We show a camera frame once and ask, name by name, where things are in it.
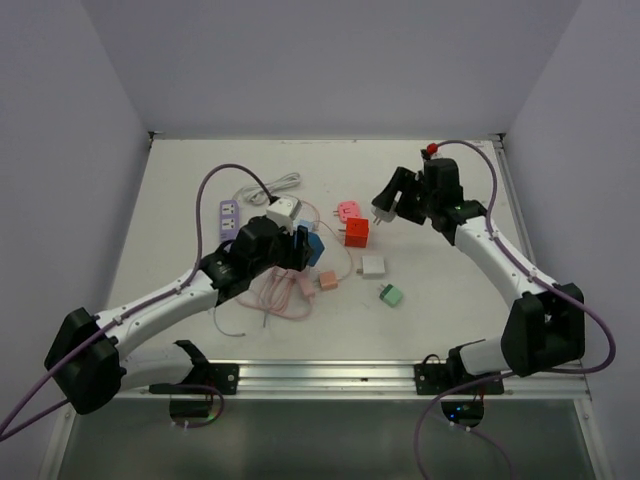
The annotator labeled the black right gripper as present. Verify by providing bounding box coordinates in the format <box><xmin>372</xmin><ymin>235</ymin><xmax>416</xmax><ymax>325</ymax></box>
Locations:
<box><xmin>374</xmin><ymin>166</ymin><xmax>438</xmax><ymax>225</ymax></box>

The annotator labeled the blue charger plug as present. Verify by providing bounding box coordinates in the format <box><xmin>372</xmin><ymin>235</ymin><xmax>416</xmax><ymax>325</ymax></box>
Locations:
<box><xmin>297</xmin><ymin>219</ymin><xmax>319</xmax><ymax>233</ymax></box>

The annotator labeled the pink power strip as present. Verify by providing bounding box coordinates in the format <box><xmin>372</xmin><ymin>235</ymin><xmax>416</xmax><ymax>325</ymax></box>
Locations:
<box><xmin>296</xmin><ymin>272</ymin><xmax>316</xmax><ymax>300</ymax></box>

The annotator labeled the orange charger plug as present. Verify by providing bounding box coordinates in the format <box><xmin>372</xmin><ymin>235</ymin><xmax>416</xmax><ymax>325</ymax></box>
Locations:
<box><xmin>315</xmin><ymin>270</ymin><xmax>340</xmax><ymax>291</ymax></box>

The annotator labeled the white rectangular charger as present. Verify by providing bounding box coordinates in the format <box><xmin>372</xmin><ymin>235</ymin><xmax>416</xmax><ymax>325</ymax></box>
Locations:
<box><xmin>371</xmin><ymin>195</ymin><xmax>397</xmax><ymax>225</ymax></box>

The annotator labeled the red cube socket adapter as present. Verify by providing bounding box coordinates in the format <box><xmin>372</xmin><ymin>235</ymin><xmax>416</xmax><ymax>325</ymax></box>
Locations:
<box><xmin>339</xmin><ymin>217</ymin><xmax>369</xmax><ymax>248</ymax></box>

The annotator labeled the pink socket adapter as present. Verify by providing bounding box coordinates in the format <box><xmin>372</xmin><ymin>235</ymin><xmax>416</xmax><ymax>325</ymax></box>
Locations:
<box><xmin>333</xmin><ymin>200</ymin><xmax>362</xmax><ymax>224</ymax></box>

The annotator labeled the purple power strip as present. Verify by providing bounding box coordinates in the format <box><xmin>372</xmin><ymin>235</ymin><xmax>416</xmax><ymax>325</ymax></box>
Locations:
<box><xmin>219</xmin><ymin>199</ymin><xmax>241</xmax><ymax>242</ymax></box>

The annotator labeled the green plug adapter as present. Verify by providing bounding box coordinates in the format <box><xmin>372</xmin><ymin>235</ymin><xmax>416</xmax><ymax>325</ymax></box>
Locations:
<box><xmin>378</xmin><ymin>284</ymin><xmax>404</xmax><ymax>308</ymax></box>

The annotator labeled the blue cube socket adapter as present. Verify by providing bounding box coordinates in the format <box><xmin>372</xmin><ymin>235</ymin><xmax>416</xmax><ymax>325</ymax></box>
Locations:
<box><xmin>307</xmin><ymin>232</ymin><xmax>325</xmax><ymax>267</ymax></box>

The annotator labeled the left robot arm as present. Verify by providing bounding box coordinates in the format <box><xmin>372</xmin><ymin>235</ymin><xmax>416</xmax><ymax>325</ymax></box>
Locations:
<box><xmin>44</xmin><ymin>216</ymin><xmax>314</xmax><ymax>415</ymax></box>

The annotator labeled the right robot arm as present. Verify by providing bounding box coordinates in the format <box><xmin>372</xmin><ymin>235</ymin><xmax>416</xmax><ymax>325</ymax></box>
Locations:
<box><xmin>372</xmin><ymin>158</ymin><xmax>585</xmax><ymax>393</ymax></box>

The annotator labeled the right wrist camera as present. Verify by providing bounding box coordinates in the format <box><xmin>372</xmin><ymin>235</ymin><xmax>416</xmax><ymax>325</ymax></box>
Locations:
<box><xmin>421</xmin><ymin>143</ymin><xmax>443</xmax><ymax>161</ymax></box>

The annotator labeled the thick pink power cord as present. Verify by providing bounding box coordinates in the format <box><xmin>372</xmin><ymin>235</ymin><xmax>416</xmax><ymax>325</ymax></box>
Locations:
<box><xmin>234</xmin><ymin>267</ymin><xmax>317</xmax><ymax>321</ymax></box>

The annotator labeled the white power cord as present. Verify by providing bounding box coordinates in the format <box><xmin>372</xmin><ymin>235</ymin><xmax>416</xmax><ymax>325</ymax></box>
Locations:
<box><xmin>232</xmin><ymin>172</ymin><xmax>303</xmax><ymax>206</ymax></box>

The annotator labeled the aluminium side rail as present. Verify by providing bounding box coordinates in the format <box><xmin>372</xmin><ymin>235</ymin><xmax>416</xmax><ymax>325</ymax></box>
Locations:
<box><xmin>491</xmin><ymin>133</ymin><xmax>536</xmax><ymax>264</ymax></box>

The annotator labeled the light blue usb cable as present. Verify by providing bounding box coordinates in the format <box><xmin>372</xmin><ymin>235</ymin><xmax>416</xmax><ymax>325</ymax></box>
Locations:
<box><xmin>213</xmin><ymin>304</ymin><xmax>274</xmax><ymax>339</ymax></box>

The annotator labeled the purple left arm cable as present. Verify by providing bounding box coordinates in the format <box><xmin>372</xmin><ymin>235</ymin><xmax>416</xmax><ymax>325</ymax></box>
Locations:
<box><xmin>0</xmin><ymin>163</ymin><xmax>276</xmax><ymax>441</ymax></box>

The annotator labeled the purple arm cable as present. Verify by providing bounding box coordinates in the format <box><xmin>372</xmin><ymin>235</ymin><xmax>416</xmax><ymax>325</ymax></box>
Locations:
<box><xmin>0</xmin><ymin>163</ymin><xmax>276</xmax><ymax>441</ymax></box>
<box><xmin>413</xmin><ymin>139</ymin><xmax>617</xmax><ymax>480</ymax></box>

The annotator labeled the aluminium front rail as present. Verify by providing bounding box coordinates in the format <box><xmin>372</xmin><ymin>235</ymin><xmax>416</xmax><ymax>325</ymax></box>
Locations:
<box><xmin>64</xmin><ymin>357</ymin><xmax>594</xmax><ymax>401</ymax></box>

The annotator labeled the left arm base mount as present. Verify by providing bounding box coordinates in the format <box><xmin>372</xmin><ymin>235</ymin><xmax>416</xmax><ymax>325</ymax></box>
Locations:
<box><xmin>148</xmin><ymin>339</ymin><xmax>240</xmax><ymax>431</ymax></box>

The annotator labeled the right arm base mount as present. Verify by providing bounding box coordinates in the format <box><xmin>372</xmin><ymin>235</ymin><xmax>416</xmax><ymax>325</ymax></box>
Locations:
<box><xmin>413</xmin><ymin>345</ymin><xmax>505</xmax><ymax>429</ymax></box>

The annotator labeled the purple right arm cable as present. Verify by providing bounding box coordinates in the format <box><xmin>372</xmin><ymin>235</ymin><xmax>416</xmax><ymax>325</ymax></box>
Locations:
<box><xmin>413</xmin><ymin>139</ymin><xmax>617</xmax><ymax>480</ymax></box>

